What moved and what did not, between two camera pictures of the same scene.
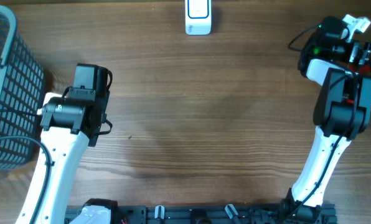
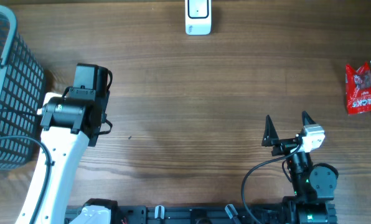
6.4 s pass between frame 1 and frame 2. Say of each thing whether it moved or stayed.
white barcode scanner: stayed
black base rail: stayed
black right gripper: moved
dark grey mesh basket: stayed
